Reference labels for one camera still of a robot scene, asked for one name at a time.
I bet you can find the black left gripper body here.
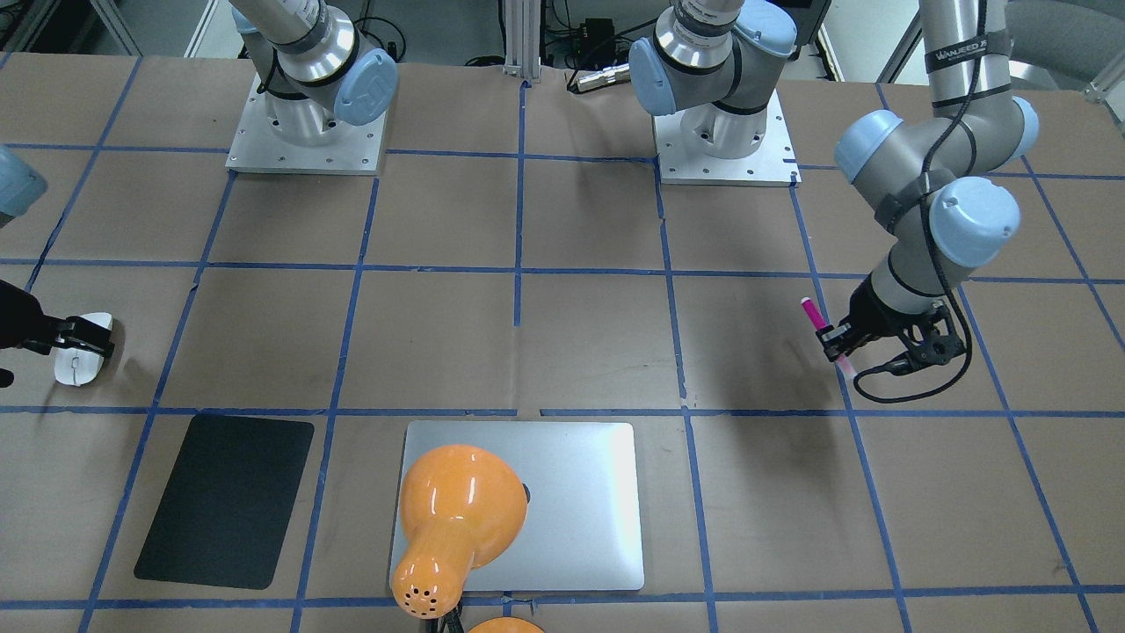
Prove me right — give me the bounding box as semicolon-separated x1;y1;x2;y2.
842;277;965;368

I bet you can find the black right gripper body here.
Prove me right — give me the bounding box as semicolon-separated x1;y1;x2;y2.
1;280;63;355

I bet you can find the white computer mouse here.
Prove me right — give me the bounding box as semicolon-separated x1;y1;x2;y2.
54;311;115;386

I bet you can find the pink marker pen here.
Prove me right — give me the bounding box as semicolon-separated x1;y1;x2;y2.
800;296;860;380

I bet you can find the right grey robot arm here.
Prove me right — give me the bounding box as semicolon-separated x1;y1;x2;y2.
1;1;399;386

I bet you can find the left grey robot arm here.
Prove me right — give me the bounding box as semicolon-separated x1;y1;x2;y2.
629;1;1038;376

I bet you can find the black mousepad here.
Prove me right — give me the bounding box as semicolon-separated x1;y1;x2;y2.
134;414;315;590

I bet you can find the silver apple laptop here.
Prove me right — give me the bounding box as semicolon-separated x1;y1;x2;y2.
403;421;644;593

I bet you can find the grey office chair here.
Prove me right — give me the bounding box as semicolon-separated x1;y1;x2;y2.
1005;1;1124;103

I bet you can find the silver cylindrical connector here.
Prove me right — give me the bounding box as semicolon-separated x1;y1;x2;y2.
567;63;630;94

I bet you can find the orange desk lamp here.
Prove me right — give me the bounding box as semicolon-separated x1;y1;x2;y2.
389;444;531;632

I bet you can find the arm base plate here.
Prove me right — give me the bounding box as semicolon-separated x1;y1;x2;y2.
653;90;802;187
225;76;388;177

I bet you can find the aluminium frame post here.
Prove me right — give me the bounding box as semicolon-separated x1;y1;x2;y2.
501;1;542;84

